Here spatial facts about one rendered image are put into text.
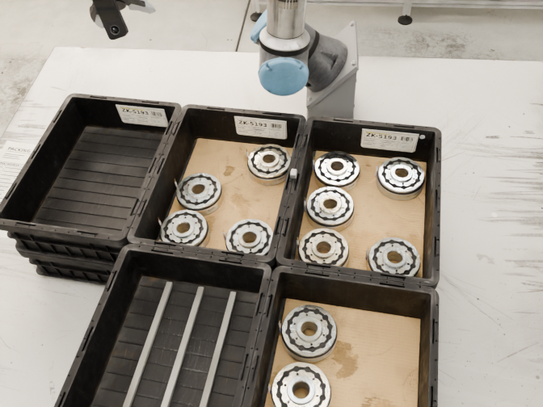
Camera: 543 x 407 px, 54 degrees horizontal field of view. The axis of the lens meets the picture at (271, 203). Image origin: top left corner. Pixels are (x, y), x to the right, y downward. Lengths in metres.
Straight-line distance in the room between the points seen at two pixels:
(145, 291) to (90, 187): 0.33
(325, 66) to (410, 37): 1.69
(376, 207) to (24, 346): 0.83
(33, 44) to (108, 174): 2.15
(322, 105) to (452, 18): 1.87
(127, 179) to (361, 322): 0.64
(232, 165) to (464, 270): 0.59
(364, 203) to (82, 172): 0.68
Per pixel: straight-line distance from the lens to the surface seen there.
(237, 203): 1.21
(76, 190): 1.34
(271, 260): 1.00
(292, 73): 1.25
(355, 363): 1.02
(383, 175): 1.22
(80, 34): 3.39
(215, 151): 1.32
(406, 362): 1.04
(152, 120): 1.37
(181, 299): 1.10
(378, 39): 3.04
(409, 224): 1.18
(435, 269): 1.01
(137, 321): 1.10
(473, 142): 1.55
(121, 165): 1.35
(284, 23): 1.21
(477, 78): 1.75
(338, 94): 1.45
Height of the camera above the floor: 1.79
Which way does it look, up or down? 53 degrees down
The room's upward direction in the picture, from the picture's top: 6 degrees counter-clockwise
